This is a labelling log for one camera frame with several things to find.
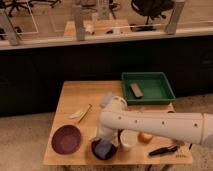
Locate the wooden table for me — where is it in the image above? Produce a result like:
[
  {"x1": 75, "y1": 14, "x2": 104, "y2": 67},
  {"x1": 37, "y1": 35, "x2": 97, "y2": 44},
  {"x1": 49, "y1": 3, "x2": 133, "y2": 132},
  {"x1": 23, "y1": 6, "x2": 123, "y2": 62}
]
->
[{"x1": 43, "y1": 81, "x2": 193, "y2": 165}]

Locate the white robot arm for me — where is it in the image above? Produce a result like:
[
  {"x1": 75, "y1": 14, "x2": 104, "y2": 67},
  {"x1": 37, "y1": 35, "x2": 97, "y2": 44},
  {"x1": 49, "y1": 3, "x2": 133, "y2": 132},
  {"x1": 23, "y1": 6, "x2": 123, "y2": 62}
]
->
[{"x1": 97, "y1": 96, "x2": 213, "y2": 148}]

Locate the brass wooden stick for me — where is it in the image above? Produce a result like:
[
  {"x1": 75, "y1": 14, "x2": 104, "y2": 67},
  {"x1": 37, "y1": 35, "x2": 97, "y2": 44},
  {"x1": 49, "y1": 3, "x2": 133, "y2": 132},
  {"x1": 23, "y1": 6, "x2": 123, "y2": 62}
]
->
[{"x1": 77, "y1": 104, "x2": 92, "y2": 123}]

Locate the white cup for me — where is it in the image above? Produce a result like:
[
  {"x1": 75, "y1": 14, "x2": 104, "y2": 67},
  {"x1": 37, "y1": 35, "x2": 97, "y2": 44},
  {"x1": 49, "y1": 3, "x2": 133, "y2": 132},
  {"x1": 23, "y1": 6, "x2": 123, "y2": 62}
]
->
[{"x1": 120, "y1": 130, "x2": 137, "y2": 151}]

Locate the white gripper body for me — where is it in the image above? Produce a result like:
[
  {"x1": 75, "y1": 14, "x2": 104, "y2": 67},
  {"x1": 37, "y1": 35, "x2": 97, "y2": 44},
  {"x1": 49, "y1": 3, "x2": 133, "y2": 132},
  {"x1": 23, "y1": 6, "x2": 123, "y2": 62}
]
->
[{"x1": 96, "y1": 124, "x2": 118, "y2": 144}]

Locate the black handled knife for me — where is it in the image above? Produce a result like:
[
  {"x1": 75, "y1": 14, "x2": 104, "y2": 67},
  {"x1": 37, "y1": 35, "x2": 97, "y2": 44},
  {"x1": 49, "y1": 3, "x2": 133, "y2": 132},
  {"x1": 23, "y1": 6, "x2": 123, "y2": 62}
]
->
[{"x1": 148, "y1": 145, "x2": 179, "y2": 156}]

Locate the light blue cloth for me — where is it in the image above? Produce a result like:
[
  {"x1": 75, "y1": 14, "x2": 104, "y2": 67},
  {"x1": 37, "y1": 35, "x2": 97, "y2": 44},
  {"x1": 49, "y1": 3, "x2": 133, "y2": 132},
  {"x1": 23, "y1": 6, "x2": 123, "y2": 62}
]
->
[{"x1": 100, "y1": 92, "x2": 114, "y2": 107}]

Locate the orange apple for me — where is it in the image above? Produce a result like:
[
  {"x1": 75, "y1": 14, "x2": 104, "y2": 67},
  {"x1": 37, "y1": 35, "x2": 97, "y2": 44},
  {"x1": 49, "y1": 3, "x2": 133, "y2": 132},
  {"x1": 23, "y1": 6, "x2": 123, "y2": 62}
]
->
[{"x1": 138, "y1": 132, "x2": 153, "y2": 143}]

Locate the red bowl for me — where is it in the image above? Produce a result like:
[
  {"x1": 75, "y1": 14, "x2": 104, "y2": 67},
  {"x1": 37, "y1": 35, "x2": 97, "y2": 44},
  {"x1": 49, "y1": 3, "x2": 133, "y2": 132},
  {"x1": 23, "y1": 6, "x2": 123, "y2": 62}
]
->
[{"x1": 91, "y1": 139, "x2": 117, "y2": 160}]

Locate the grey block in tray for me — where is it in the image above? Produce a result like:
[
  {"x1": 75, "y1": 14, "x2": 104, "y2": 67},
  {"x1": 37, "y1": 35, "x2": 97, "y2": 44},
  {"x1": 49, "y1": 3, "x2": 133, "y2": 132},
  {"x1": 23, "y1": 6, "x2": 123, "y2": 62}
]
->
[{"x1": 130, "y1": 83, "x2": 143, "y2": 98}]

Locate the black office chair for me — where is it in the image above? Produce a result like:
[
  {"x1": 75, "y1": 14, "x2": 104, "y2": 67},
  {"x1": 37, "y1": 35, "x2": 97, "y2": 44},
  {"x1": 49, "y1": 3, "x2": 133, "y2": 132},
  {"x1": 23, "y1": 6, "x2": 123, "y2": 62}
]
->
[{"x1": 131, "y1": 0, "x2": 174, "y2": 23}]

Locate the green plastic tray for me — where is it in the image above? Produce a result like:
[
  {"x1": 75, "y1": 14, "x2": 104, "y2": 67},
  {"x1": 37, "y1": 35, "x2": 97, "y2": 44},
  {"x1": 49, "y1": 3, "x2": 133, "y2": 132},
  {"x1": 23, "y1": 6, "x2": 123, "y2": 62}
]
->
[{"x1": 121, "y1": 72, "x2": 176, "y2": 105}]

